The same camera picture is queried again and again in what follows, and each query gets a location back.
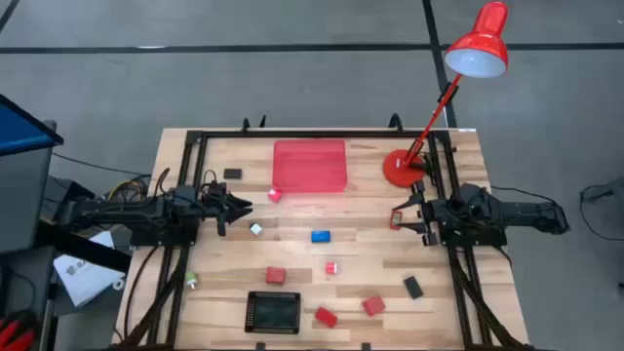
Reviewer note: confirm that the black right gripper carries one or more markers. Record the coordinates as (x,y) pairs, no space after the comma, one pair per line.
(439,217)

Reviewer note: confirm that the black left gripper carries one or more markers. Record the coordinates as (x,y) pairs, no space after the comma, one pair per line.
(214,205)

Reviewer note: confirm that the red framed item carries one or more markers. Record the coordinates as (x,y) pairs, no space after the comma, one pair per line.
(396,220)

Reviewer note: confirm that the small silver white cube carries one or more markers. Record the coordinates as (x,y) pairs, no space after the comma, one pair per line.
(256,229)

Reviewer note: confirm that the small black rectangular box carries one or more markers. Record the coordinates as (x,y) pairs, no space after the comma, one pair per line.
(232,173)
(413,287)

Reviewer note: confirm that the small red cube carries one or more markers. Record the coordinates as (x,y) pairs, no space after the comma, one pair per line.
(274,195)

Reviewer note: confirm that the red box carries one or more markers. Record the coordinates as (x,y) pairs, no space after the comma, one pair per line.
(373,305)
(325,317)
(275,275)

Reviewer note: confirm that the pink translucent plastic tray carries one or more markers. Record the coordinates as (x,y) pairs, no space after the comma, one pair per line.
(309,166)

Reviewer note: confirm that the blue rectangular box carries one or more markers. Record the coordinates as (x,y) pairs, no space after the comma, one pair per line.
(320,236)

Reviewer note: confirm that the small green white item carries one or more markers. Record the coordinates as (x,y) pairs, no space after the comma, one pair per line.
(191,280)

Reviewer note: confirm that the small red white block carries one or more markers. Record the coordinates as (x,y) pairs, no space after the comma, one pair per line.
(331,268)

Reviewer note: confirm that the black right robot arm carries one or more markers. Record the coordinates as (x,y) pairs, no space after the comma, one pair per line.
(507,214)

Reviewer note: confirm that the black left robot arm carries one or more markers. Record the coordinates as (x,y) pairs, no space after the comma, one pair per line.
(122,212)

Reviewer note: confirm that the black table clamp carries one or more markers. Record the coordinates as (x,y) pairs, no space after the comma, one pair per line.
(246,125)
(396,121)
(262,121)

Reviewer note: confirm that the black slotted plastic basket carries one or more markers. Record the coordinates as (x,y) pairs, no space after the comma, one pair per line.
(273,313)

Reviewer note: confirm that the black equipment stand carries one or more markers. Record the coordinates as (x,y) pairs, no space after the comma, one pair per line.
(83,247)

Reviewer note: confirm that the white paper sheet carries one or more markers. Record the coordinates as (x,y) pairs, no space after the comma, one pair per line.
(83,278)

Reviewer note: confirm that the red desk lamp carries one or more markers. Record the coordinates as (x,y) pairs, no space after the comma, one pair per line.
(480,39)

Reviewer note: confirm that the grey bin with blue lid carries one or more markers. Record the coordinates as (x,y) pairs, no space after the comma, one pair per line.
(19,131)

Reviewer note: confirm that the black metal table frame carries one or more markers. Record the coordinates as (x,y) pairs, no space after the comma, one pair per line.
(317,133)

